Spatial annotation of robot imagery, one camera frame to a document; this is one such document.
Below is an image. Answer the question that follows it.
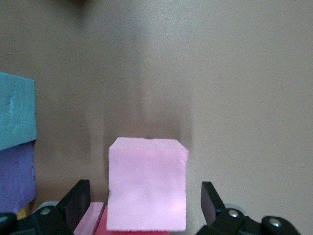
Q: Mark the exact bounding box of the yellow foam cube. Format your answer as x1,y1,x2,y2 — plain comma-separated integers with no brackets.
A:
16,202,34,221

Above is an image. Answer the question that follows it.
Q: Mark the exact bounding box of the pink foam cube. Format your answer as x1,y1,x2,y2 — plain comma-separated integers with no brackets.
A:
106,137,189,231
73,201,105,235

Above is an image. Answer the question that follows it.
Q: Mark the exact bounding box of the blue foam cube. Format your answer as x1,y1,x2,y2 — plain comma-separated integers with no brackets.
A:
0,71,37,150

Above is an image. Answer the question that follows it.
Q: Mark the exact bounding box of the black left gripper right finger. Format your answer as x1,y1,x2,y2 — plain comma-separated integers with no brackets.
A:
195,181,301,235

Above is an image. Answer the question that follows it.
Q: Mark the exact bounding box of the red foam cube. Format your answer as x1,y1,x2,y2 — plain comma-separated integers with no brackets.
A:
95,208,169,235

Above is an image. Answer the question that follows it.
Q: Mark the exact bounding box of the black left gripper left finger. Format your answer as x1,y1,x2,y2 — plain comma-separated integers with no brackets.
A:
0,179,91,235

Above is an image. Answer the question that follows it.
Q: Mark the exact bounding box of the purple foam cube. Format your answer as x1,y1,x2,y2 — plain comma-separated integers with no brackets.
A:
0,141,37,213

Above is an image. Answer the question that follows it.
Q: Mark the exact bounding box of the brown table cover sheet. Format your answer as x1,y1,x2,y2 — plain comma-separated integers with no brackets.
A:
0,0,313,235

